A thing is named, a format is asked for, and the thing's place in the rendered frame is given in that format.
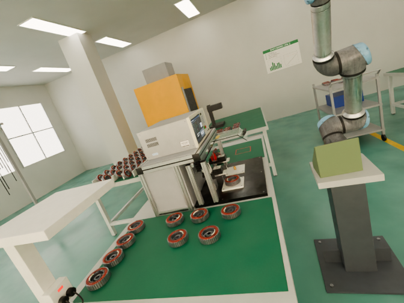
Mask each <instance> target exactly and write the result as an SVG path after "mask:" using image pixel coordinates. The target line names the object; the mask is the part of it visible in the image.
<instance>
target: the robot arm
mask: <svg viewBox="0 0 404 303"><path fill-rule="evenodd" d="M304 1H305V3H306V4H307V5H308V4H310V9H311V24H312V32H313V46H314V54H313V56H312V59H313V65H314V68H315V69H316V70H317V71H318V72H319V73H320V74H322V75H325V76H337V75H340V76H341V77H343V89H344V110H343V111H342V115H340V116H337V117H336V116H335V115H332V114H331V115H327V116H325V117H323V118H321V119H320V120H319V122H318V124H317V126H318V130H319V132H320V134H321V137H322V139H323V142H324V145H325V144H330V143H334V142H339V141H344V140H347V138H346V137H345V136H344V135H343V134H344V133H348V132H352V131H355V130H361V129H363V128H366V127H367V126H368V125H369V123H370V117H369V113H368V111H367V110H366V109H364V108H363V107H362V99H363V73H364V72H365V71H366V65H369V64H370V63H371V62H372V55H371V52H370V49H369V48H368V46H367V45H366V44H365V43H363V42H360V43H357V44H353V45H351V46H348V47H346V48H343V49H340V50H338V51H335V52H334V51H333V50H332V46H331V0H304Z"/></svg>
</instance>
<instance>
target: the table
mask: <svg viewBox="0 0 404 303"><path fill-rule="evenodd" d="M137 153H138V154H137ZM138 156H139V157H138ZM146 159H147V158H146V156H145V153H144V150H143V148H142V146H141V148H138V149H137V151H133V153H132V155H128V159H127V158H123V159H122V162H123V163H122V162H121V161H118V162H117V166H115V165H112V166H111V167H110V170H105V171H104V172H103V175H101V174H99V175H98V176H97V177H96V179H97V181H98V182H101V181H102V180H103V181H104V180H108V179H112V178H111V176H112V175H114V174H115V176H116V177H118V179H117V180H116V181H115V186H114V187H116V186H121V185H126V184H130V183H135V182H139V181H140V179H139V177H138V175H136V176H135V177H134V176H133V174H132V173H131V172H130V171H129V170H128V168H129V169H130V170H131V171H133V170H134V169H135V168H138V167H139V166H140V164H142V163H143V162H145V160H146ZM133 160H134V161H135V162H134V161H133ZM140 160H141V161H140ZM121 164H122V165H123V167H122V166H121ZM127 164H128V165H127ZM134 164H135V165H136V166H135V165H134ZM115 169H116V171H115ZM121 169H122V170H123V171H120V170H121ZM108 174H109V175H110V176H109V175H108ZM121 174H123V175H124V176H125V179H123V177H122V175H121ZM143 190H144V188H143V187H142V188H141V189H140V190H139V191H138V192H137V193H136V194H135V195H134V196H133V197H132V198H131V199H130V200H129V201H128V202H127V203H126V205H125V206H124V207H123V208H122V209H121V210H120V211H119V212H118V213H117V214H116V215H115V216H114V217H113V218H112V219H110V217H109V215H108V213H107V211H106V209H105V207H104V205H103V203H102V201H101V199H98V200H97V201H96V204H97V206H98V208H99V210H100V212H101V214H102V216H103V218H104V220H105V222H106V224H107V226H108V228H109V231H110V232H111V234H112V236H116V235H117V232H116V230H115V228H114V225H119V224H126V223H130V222H131V220H132V219H133V218H129V219H123V220H119V221H116V219H117V218H118V217H119V216H120V215H121V214H122V213H123V212H124V211H125V210H126V209H127V208H128V207H129V205H130V204H131V203H132V202H133V201H134V200H135V199H136V198H137V196H139V194H140V193H142V191H143Z"/></svg>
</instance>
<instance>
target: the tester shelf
mask: <svg viewBox="0 0 404 303"><path fill-rule="evenodd" d="M215 134H216V128H212V129H210V132H209V134H208V135H207V136H206V138H205V140H204V141H203V142H202V144H201V145H200V147H198V148H193V149H190V150H186V151H181V152H178V153H175V154H171V155H167V156H163V157H159V158H156V159H151V160H146V161H145V162H143V163H142V164H141V165H140V166H139V167H138V168H136V172H137V174H138V175H142V174H145V173H150V172H154V171H158V170H163V169H166V168H171V167H175V166H178V165H183V164H188V163H191V162H196V161H200V160H201V159H202V157H203V155H204V154H205V152H206V150H207V148H208V146H209V145H210V143H211V142H212V140H213V138H214V136H215Z"/></svg>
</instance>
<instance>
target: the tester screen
mask: <svg viewBox="0 0 404 303"><path fill-rule="evenodd" d="M191 123H192V127H193V129H194V132H195V136H196V138H197V139H198V138H199V137H200V136H201V139H202V138H203V137H202V135H201V132H200V130H201V129H202V128H203V126H202V127H201V128H199V126H198V125H199V124H200V123H201V120H200V116H199V115H198V116H197V117H195V118H194V119H193V120H192V121H191ZM197 133H199V134H200V136H199V137H198V136H197ZM204 136H205V134H204ZM201 139H200V140H199V142H200V141H201ZM199 142H198V143H199Z"/></svg>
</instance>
